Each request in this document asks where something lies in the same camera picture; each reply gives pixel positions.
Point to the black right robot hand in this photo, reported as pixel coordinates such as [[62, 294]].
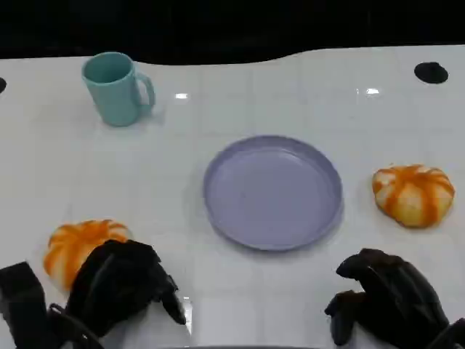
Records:
[[396, 294]]

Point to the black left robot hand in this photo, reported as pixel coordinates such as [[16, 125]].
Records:
[[116, 283]]

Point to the orange white toy bread roll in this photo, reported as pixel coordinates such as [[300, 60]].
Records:
[[412, 196], [72, 243]]

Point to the lilac plate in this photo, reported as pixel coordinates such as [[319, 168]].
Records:
[[270, 194]]

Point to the pale green mug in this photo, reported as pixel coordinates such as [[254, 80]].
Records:
[[114, 100]]

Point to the black round table grommet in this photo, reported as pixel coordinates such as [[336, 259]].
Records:
[[1, 86], [431, 72]]

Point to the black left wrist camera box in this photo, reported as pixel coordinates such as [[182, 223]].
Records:
[[22, 305]]

